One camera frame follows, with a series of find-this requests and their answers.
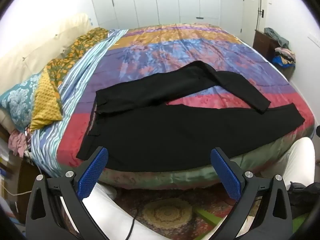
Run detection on teal floral pillow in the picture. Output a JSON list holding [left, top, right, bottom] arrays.
[[0, 74, 43, 133]]

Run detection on white wardrobe doors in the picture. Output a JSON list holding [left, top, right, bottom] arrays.
[[87, 0, 222, 32]]

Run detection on patterned red rug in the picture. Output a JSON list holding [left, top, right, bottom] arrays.
[[60, 182, 250, 240]]

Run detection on white cable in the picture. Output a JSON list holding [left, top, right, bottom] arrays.
[[2, 186, 31, 197]]

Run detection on dark bag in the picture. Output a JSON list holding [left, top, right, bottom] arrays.
[[286, 181, 320, 220]]

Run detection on pink crumpled cloth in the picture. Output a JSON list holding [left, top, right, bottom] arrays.
[[7, 129, 32, 157]]

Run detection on black pants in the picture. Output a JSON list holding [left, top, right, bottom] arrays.
[[76, 60, 305, 173]]

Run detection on green strip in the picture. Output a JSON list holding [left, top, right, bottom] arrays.
[[195, 209, 220, 223]]

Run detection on blue white striped sheet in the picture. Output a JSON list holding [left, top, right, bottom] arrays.
[[30, 29, 129, 178]]

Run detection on orange floral cloth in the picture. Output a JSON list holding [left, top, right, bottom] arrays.
[[46, 27, 109, 105]]

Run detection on round yellow mat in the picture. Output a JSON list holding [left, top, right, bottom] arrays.
[[142, 197, 193, 229]]

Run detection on grey cloth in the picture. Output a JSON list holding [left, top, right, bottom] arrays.
[[264, 27, 290, 50]]

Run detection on yellow dotted pillow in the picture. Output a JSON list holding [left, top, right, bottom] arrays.
[[30, 70, 63, 132]]

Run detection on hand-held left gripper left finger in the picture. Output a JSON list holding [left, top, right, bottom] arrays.
[[25, 146, 109, 240]]

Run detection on white door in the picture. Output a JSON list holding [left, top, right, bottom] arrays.
[[240, 0, 262, 43]]

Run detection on cream pillow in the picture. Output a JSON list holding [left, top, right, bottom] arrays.
[[0, 13, 92, 95]]

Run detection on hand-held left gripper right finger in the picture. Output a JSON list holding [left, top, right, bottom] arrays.
[[210, 148, 293, 240]]

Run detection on dark wooden cabinet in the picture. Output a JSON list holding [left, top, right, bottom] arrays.
[[252, 29, 294, 80]]

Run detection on black cable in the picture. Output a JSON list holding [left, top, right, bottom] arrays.
[[126, 205, 150, 240]]

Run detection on wooden bedside table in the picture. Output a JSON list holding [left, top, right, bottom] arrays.
[[0, 152, 38, 220]]

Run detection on colourful patterned bedspread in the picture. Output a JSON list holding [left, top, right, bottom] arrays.
[[56, 24, 315, 190]]

